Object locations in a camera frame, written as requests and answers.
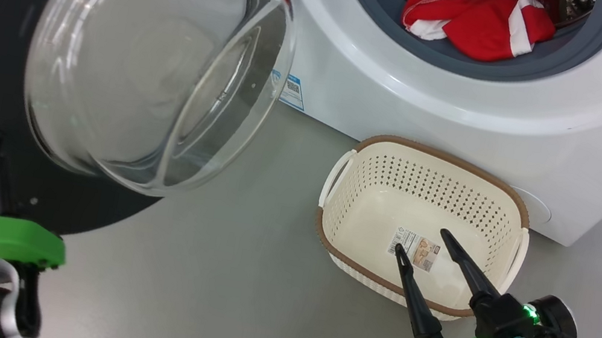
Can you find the blue energy label sticker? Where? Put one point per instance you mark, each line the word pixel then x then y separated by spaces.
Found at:
pixel 291 93

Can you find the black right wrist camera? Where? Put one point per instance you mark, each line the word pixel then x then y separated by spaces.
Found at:
pixel 507 326

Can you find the red white-striped garment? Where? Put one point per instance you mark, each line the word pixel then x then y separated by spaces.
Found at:
pixel 483 28

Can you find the paper product label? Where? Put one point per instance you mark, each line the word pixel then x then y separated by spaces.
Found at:
pixel 407 245

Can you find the white front-load washing machine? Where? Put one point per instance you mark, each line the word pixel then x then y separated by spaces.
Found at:
pixel 470 105

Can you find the cream basket with brown rim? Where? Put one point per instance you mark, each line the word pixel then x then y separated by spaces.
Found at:
pixel 374 206

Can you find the round white filter cover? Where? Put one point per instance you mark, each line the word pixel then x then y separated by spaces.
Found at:
pixel 536 207

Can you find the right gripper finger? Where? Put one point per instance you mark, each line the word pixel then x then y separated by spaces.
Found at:
pixel 416 301
pixel 470 274

